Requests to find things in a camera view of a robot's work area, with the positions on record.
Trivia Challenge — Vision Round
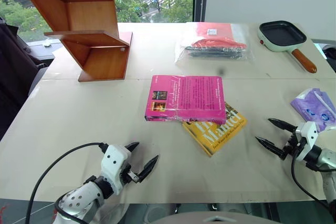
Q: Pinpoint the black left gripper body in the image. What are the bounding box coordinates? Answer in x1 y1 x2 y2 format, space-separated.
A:
120 164 140 185

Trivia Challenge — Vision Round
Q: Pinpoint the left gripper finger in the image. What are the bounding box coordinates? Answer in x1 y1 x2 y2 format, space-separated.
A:
136 154 160 183
124 141 140 153

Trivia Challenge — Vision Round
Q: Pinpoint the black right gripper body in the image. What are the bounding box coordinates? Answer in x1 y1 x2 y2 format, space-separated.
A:
282 132 307 157

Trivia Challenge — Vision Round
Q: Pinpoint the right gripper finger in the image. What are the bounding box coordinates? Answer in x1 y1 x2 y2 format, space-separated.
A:
267 118 298 133
255 136 287 160

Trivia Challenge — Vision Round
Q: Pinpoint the yellow paperback book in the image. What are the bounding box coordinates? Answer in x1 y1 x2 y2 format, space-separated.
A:
181 101 248 158

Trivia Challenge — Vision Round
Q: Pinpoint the pink paperback book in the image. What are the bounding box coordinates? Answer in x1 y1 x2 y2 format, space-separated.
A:
144 74 227 125

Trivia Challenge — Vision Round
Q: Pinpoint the wooden zigzag shelf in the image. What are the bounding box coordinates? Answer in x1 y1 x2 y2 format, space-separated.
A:
12 0 133 83

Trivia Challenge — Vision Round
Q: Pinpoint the purple tissue pack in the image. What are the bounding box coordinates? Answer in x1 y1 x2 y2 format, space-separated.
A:
290 87 336 133

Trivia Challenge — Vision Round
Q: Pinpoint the dark grey object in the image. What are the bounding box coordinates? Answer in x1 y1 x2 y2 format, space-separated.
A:
311 38 336 73

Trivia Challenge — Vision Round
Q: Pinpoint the mint green frying pan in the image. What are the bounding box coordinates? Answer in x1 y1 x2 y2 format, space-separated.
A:
257 20 318 74

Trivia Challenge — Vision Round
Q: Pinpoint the clear plastic bag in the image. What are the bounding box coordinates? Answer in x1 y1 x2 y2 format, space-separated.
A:
174 22 256 64

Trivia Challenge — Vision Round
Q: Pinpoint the red folder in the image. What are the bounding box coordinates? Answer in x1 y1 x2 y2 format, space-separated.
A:
191 22 248 52

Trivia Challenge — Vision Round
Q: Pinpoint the black chair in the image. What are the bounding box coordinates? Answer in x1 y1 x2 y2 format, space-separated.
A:
0 16 49 141

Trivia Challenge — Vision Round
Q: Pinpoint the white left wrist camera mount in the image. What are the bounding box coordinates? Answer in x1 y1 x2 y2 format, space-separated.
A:
100 144 132 195

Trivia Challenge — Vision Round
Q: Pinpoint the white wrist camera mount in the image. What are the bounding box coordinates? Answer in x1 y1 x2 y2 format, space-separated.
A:
295 121 320 162
100 144 132 195

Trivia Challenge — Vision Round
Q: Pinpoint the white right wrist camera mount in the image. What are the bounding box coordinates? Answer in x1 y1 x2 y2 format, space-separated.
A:
295 121 320 162

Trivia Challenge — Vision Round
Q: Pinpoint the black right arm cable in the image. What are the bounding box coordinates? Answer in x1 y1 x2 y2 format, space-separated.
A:
290 142 332 209

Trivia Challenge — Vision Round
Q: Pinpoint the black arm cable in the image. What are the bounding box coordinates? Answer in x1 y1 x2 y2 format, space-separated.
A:
290 142 332 209
25 142 109 224

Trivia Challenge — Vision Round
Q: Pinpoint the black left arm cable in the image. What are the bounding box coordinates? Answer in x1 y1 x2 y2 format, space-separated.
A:
25 142 109 224

